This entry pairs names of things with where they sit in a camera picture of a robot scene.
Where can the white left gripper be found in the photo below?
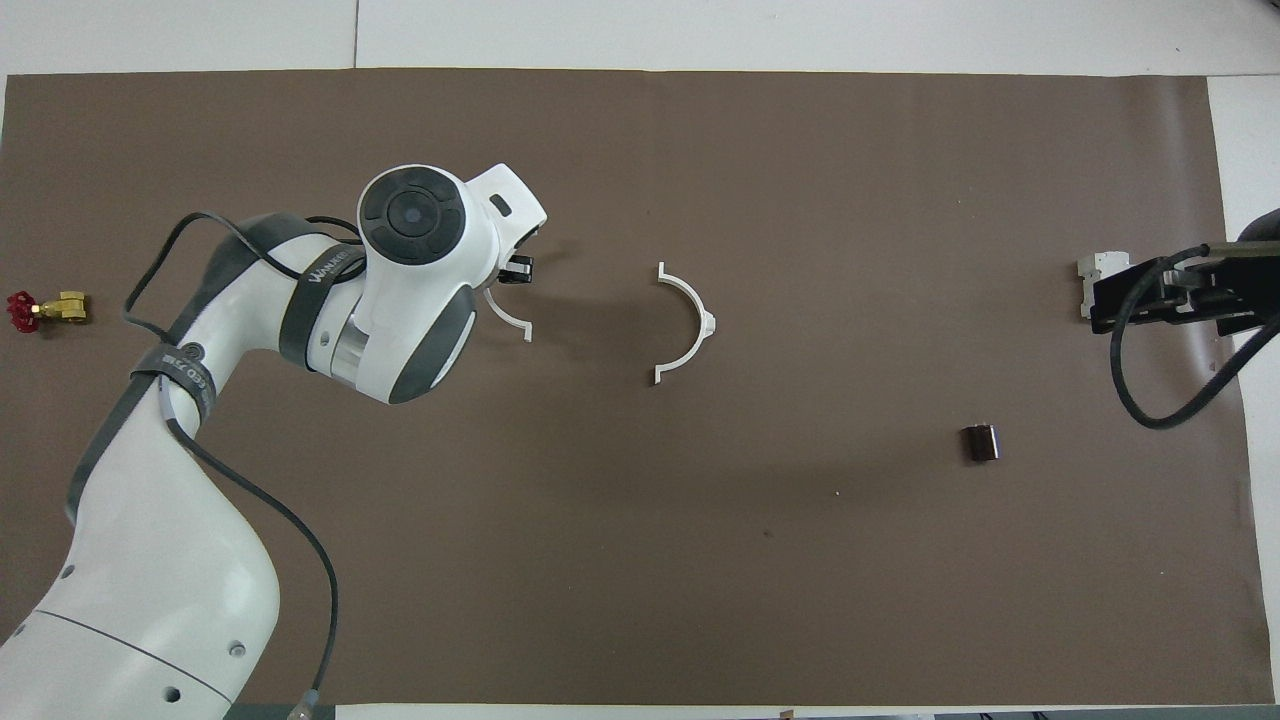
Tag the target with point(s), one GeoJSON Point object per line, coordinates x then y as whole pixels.
{"type": "Point", "coordinates": [515, 205]}

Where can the white half pipe clamp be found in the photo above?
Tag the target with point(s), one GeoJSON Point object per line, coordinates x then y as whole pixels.
{"type": "Point", "coordinates": [510, 318]}
{"type": "Point", "coordinates": [695, 305]}

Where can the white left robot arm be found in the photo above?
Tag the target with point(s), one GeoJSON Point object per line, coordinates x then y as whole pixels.
{"type": "Point", "coordinates": [160, 560]}

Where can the white circuit breaker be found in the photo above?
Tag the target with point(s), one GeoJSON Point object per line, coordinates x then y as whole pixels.
{"type": "Point", "coordinates": [1092, 268]}

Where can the small dark brown cylinder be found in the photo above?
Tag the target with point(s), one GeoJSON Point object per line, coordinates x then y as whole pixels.
{"type": "Point", "coordinates": [981, 444]}

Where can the brown table mat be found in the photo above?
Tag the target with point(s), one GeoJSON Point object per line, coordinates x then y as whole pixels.
{"type": "Point", "coordinates": [700, 560]}

